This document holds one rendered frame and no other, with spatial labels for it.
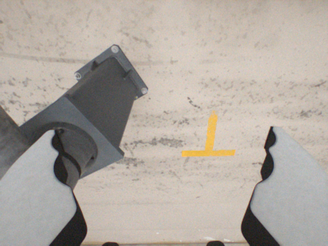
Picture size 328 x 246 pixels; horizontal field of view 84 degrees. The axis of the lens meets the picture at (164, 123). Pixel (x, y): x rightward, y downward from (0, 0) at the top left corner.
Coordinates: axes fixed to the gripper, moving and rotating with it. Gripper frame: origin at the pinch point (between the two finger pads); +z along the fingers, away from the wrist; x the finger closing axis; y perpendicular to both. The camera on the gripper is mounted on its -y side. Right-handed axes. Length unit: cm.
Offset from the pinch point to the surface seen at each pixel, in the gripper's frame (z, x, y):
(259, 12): 94, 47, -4
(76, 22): 94, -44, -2
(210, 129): 94, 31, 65
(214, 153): 94, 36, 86
